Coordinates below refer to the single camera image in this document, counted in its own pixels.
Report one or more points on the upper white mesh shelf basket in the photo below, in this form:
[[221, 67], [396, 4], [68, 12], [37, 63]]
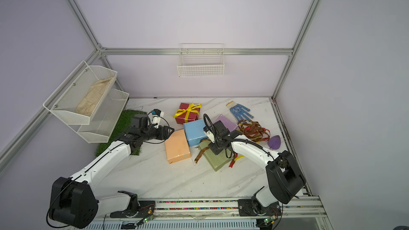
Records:
[[64, 100]]

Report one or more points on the red gift box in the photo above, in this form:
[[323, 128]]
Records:
[[192, 117]]

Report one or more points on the green artificial grass mat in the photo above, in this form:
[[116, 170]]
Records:
[[122, 124]]

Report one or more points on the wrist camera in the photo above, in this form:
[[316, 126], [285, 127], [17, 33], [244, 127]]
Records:
[[210, 136], [156, 117]]

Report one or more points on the white wire wall basket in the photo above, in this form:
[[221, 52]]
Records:
[[201, 60]]

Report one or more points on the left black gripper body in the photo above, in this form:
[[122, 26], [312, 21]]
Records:
[[153, 133]]

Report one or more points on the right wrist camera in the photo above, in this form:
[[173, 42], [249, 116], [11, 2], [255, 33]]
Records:
[[210, 136]]

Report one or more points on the white mesh shelf basket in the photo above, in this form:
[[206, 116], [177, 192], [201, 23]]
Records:
[[103, 123], [64, 100]]

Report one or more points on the blue dotted work glove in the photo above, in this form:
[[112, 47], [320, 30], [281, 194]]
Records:
[[239, 111]]

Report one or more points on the beige cloth in basket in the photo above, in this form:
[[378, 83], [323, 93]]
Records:
[[89, 103]]

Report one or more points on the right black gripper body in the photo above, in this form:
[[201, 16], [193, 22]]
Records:
[[217, 147]]

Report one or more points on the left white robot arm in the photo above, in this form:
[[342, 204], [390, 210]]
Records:
[[73, 201]]

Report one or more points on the aluminium front rail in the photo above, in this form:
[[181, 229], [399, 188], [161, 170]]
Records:
[[223, 214]]

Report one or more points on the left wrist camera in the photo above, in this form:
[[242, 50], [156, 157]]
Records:
[[156, 117]]

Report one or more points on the blue gift box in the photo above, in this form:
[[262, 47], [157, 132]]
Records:
[[194, 132]]

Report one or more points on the yellow ribbon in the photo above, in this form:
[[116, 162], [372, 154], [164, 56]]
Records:
[[238, 157], [192, 108]]

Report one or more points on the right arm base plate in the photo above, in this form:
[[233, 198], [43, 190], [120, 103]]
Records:
[[262, 203]]

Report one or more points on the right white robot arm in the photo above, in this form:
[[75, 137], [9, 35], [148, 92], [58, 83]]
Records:
[[283, 172]]

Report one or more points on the brown ribbon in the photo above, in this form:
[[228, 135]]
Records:
[[254, 131], [202, 150]]

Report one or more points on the purple pink-handled spatula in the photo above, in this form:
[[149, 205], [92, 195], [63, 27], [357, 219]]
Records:
[[274, 142]]

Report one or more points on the lower white mesh shelf basket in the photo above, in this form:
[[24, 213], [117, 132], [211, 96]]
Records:
[[103, 123]]

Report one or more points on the orange gift box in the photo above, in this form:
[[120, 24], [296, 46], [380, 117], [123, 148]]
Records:
[[177, 147]]

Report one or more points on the purple gift box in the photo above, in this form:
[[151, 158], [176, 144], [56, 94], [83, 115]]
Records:
[[229, 124]]

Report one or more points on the green gift box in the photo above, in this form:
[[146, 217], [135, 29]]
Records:
[[216, 161]]

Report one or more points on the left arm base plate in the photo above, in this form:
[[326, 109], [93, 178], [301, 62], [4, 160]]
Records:
[[136, 208]]

